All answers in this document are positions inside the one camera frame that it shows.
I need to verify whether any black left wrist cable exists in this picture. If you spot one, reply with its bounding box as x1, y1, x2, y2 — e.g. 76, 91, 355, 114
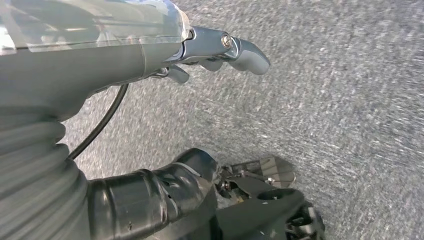
67, 83, 131, 161

